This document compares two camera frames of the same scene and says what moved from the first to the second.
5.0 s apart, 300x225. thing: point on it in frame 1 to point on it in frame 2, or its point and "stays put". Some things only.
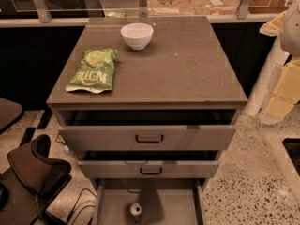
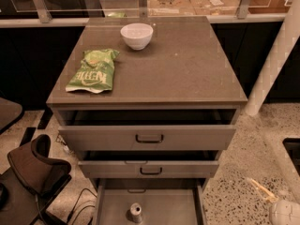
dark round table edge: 10,112 stays put
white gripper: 291,32 to 283,212
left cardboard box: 169,2 stays put
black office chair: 31,183 stays put
